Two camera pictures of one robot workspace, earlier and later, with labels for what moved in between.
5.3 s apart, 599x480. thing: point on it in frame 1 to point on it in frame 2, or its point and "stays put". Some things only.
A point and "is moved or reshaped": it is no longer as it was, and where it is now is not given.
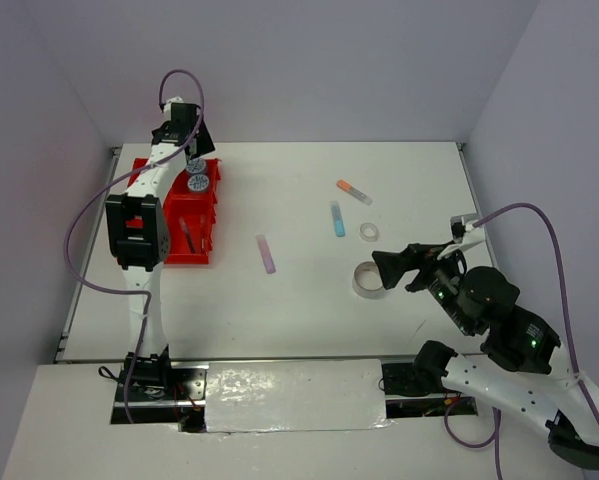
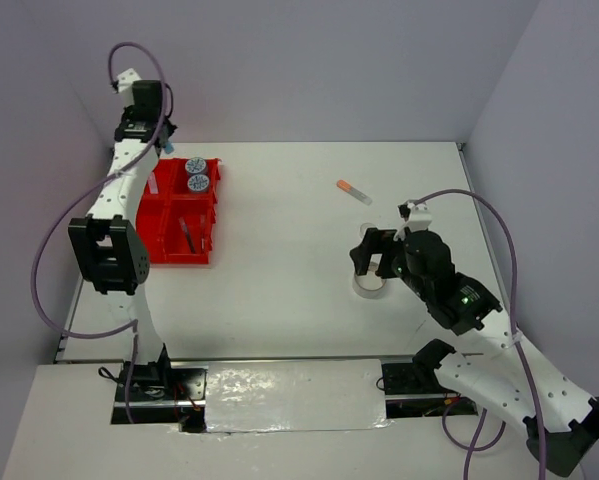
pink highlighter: [266, 254] is moved or reshaped
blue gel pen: [187, 234] stays put
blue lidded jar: [195, 165] stays put
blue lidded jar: [198, 182] stays put
